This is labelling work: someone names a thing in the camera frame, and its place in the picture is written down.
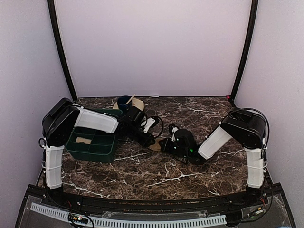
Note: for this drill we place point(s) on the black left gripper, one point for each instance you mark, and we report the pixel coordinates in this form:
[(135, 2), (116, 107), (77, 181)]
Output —
[(145, 142)]

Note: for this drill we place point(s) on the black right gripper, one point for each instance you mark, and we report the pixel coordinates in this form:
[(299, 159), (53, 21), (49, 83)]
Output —
[(165, 148)]

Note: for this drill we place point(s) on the tan brown sock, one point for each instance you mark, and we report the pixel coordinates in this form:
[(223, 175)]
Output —
[(156, 146)]

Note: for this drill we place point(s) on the green plastic divided tray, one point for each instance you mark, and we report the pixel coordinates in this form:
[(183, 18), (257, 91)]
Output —
[(100, 126)]

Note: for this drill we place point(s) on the striped cream red sock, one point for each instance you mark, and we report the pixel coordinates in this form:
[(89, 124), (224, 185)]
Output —
[(83, 140)]

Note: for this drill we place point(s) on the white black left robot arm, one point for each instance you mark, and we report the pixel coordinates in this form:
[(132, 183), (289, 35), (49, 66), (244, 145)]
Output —
[(57, 128)]

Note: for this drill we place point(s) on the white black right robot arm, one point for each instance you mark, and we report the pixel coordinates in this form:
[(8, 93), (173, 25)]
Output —
[(248, 126)]

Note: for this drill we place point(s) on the cream ceramic saucer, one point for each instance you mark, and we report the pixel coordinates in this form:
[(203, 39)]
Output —
[(136, 103)]

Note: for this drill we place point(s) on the blue enamel mug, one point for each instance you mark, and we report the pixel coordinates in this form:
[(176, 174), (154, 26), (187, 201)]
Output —
[(121, 103)]

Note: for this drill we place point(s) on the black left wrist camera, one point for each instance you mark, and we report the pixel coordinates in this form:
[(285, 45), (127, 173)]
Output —
[(149, 123)]

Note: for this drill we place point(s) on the white slotted cable duct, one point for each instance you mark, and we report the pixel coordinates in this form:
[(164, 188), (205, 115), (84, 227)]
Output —
[(131, 220)]

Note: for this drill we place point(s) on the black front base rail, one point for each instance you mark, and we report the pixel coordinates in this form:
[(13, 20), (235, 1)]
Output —
[(275, 199)]

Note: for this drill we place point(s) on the black left corner post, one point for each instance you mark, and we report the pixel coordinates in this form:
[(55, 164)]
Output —
[(60, 49)]

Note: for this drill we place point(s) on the black corner post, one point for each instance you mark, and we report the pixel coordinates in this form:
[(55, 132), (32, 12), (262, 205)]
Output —
[(60, 49), (245, 52)]

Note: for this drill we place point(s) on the black right corner post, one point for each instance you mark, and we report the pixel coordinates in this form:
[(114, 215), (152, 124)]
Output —
[(245, 52)]

